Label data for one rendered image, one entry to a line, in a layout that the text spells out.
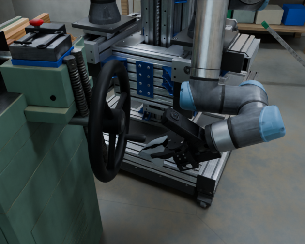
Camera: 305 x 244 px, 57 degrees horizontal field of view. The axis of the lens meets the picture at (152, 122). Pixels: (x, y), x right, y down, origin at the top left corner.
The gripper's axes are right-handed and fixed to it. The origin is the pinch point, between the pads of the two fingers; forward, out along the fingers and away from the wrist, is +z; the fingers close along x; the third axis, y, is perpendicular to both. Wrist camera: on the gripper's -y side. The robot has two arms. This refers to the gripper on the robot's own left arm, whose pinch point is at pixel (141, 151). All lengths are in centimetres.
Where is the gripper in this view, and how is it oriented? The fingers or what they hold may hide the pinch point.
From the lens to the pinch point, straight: 76.4
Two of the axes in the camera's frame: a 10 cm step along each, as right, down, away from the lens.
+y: 4.8, 7.4, 4.8
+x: 1.9, -6.2, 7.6
